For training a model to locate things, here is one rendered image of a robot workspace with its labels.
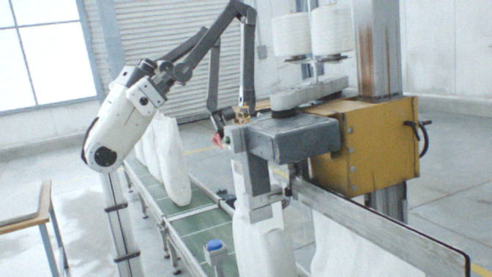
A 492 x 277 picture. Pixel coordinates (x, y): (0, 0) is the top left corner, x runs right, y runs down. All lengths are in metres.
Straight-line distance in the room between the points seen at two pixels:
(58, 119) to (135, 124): 7.10
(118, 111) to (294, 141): 0.85
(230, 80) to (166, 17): 1.93
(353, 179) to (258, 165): 0.34
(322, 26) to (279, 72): 8.64
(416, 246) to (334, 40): 0.70
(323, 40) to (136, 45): 7.64
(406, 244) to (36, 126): 8.24
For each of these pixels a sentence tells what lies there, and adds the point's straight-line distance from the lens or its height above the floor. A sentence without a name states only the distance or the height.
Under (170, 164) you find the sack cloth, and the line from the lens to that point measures 3.37.
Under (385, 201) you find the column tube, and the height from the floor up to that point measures 0.94.
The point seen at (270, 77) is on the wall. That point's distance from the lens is 9.97.
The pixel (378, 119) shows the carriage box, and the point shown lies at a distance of 1.54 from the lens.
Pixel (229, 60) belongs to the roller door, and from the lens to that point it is 9.47.
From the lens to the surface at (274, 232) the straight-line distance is 1.81.
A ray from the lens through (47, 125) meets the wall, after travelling 8.93.
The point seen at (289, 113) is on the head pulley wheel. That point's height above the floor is 1.35.
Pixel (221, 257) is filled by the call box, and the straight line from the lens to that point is 1.70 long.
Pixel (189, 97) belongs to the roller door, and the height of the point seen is 0.56.
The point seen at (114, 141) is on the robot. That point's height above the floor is 1.26.
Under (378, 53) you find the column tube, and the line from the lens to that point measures 1.59.
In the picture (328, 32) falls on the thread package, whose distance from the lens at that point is 1.44.
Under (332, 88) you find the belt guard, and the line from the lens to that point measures 1.69.
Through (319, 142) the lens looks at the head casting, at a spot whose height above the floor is 1.28.
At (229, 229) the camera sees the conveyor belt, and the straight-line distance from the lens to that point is 2.90.
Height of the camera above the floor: 1.62
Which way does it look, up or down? 14 degrees down
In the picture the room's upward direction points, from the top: 8 degrees counter-clockwise
